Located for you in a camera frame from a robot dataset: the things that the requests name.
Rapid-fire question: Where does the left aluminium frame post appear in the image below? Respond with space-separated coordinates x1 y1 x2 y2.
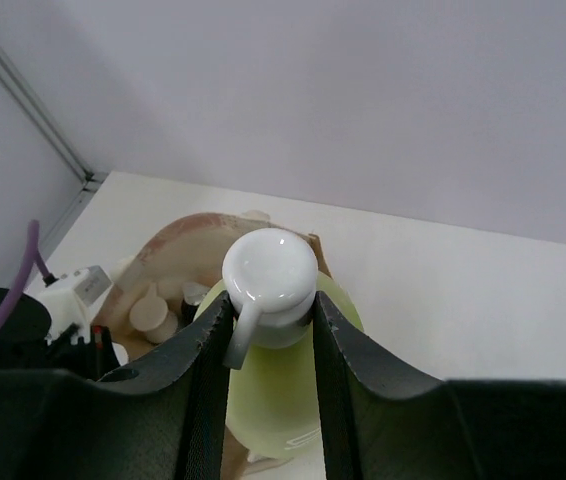
0 46 108 254

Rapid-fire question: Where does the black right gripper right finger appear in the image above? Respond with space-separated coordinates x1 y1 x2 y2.
313 293 566 479

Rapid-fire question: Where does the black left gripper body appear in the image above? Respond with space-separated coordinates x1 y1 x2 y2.
0 294 118 381

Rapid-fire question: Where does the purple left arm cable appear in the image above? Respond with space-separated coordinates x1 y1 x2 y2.
0 219 59 369

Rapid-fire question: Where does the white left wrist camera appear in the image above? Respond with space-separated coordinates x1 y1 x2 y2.
35 265 113 345

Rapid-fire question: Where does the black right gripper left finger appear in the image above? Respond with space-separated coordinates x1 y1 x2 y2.
0 293 233 479

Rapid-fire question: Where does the yellow-green pump bottle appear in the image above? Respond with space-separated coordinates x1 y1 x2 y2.
198 227 363 459

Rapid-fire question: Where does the olive bottle beige cap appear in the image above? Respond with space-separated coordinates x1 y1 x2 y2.
129 283 178 344

